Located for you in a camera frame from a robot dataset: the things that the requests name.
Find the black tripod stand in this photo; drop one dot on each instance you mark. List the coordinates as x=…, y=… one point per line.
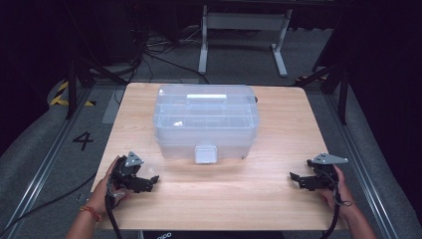
x=343, y=89
x=71, y=86

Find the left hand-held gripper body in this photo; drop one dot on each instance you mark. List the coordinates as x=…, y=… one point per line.
x=123, y=172

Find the yellow black floor tape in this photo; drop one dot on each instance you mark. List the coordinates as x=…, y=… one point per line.
x=59, y=96

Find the person's dark clothing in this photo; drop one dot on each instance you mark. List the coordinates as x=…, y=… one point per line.
x=212, y=235

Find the clear plastic storage box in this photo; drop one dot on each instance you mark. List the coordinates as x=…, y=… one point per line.
x=205, y=122

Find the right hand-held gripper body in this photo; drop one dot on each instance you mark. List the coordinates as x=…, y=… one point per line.
x=323, y=169

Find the black round table grommet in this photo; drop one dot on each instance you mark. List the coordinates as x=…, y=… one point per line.
x=255, y=99

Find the grey metal stand frame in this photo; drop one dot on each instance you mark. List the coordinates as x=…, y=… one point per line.
x=245, y=21

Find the metal floor rail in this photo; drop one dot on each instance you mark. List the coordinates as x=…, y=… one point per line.
x=358, y=159
x=43, y=159

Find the person's right hand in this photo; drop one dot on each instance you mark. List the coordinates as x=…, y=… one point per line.
x=343, y=195

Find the person's left hand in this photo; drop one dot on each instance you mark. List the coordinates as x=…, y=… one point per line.
x=99, y=194

